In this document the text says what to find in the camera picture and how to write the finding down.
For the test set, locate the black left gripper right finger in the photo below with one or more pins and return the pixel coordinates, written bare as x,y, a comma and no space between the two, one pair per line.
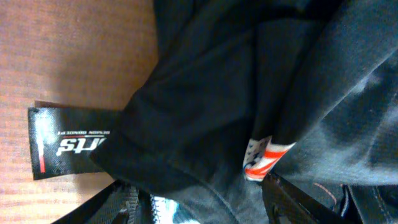
284,201

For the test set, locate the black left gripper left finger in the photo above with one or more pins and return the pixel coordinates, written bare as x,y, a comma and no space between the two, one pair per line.
118,203

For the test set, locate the black printed cycling jersey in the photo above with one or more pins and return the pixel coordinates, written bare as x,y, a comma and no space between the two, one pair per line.
306,90

